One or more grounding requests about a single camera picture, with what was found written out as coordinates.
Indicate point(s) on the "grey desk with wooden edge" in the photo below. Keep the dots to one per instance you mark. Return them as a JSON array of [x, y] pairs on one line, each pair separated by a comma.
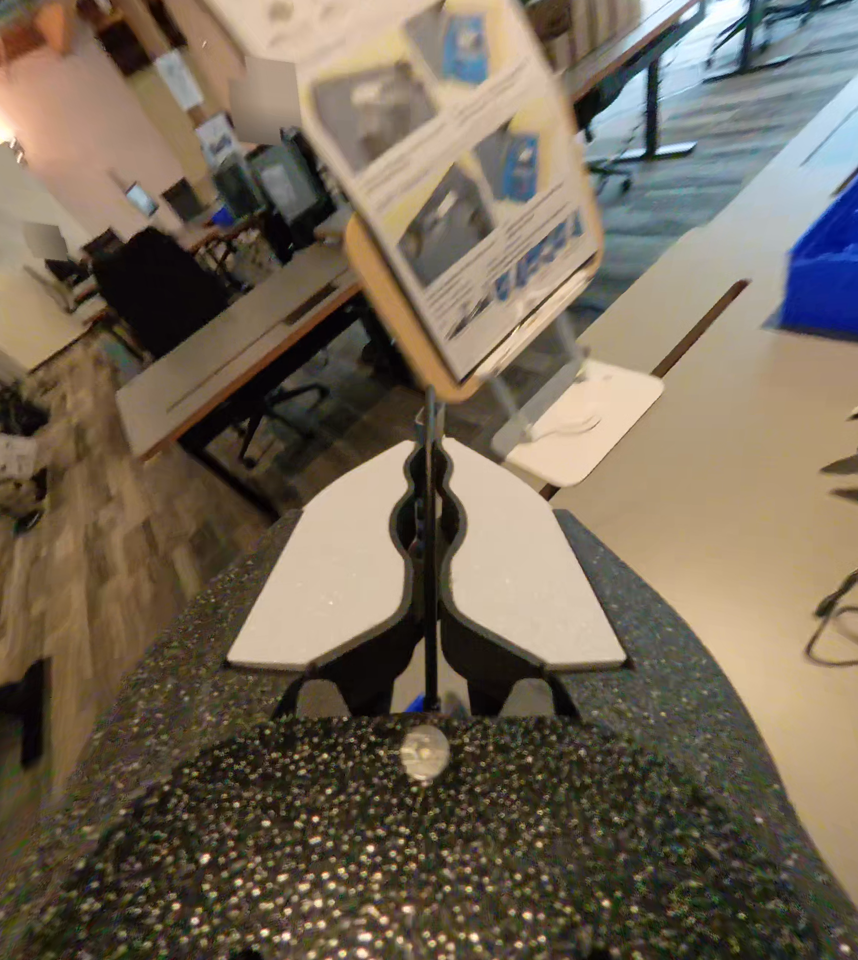
[[249, 337]]

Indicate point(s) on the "blue plastic bin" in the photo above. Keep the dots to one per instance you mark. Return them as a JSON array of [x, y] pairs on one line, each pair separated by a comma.
[[848, 262]]

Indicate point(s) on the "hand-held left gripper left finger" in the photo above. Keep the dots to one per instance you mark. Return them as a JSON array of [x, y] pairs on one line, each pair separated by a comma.
[[331, 570]]

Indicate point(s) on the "pale grey desk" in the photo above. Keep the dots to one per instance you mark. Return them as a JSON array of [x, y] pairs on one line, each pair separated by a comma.
[[16, 315]]

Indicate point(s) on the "printed instruction board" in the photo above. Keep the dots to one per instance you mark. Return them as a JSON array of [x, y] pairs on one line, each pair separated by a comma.
[[474, 187]]

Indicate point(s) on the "white flat base plate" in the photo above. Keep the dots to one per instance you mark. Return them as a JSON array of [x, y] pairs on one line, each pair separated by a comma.
[[594, 427]]

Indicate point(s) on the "clear acrylic stand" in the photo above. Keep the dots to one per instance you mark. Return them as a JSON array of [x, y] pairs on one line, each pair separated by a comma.
[[541, 390]]

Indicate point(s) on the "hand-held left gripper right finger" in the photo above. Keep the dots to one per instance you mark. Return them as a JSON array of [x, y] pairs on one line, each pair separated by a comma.
[[526, 577]]

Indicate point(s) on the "brown desk with black legs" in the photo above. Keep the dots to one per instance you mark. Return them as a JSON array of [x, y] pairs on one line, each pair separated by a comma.
[[627, 45]]

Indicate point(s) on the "black office chair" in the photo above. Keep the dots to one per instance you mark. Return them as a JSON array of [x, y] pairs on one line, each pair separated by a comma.
[[159, 292]]

